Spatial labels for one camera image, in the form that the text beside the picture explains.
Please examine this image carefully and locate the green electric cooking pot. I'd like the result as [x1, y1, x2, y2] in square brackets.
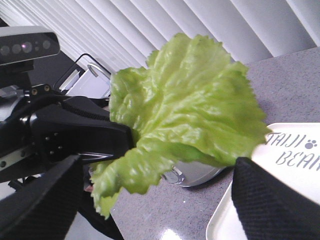
[53, 53, 224, 188]

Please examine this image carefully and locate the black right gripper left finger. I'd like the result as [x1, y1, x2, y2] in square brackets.
[0, 155, 83, 240]

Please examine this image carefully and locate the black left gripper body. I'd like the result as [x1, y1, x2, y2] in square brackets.
[0, 84, 133, 182]

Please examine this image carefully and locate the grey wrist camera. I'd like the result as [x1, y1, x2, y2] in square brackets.
[0, 25, 61, 66]

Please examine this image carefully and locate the cream bear tray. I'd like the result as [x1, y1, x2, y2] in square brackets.
[206, 123, 320, 240]

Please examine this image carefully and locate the green lettuce leaf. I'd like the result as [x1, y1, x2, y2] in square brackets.
[91, 33, 270, 218]

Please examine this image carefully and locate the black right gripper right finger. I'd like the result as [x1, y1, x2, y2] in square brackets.
[231, 157, 320, 240]

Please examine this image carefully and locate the grey white curtain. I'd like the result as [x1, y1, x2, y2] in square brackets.
[0, 0, 320, 71]

